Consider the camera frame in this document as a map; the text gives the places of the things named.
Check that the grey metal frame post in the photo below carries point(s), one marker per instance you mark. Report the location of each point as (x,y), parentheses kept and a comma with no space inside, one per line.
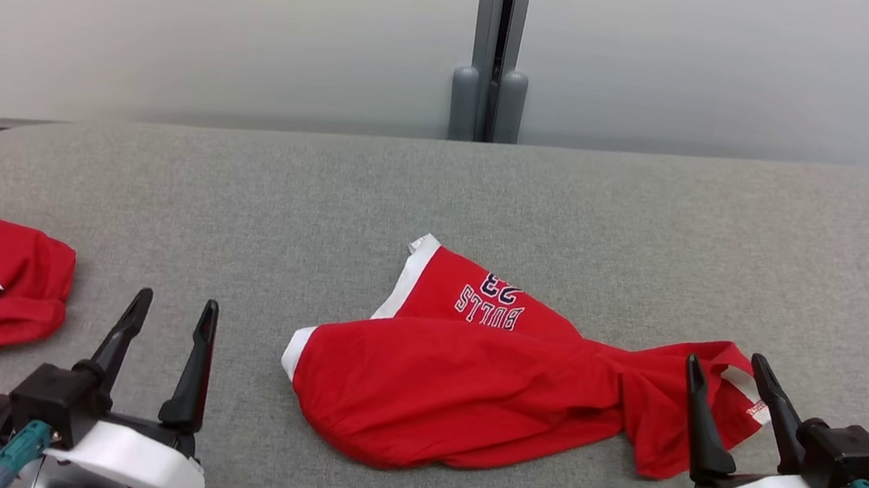
(483,34)

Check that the red Bulls shorts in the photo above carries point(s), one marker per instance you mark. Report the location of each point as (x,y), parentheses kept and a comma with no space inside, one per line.
(465,397)

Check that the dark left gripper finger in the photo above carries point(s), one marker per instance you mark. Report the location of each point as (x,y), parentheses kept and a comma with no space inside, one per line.
(195,380)
(119,346)

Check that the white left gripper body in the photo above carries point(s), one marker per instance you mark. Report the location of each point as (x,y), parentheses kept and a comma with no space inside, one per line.
(142,467)

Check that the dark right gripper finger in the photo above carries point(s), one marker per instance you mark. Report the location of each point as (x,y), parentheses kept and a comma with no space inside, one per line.
(704,443)
(781,423)

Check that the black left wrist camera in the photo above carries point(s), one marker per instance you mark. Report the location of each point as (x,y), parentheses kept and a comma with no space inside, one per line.
(54,400)

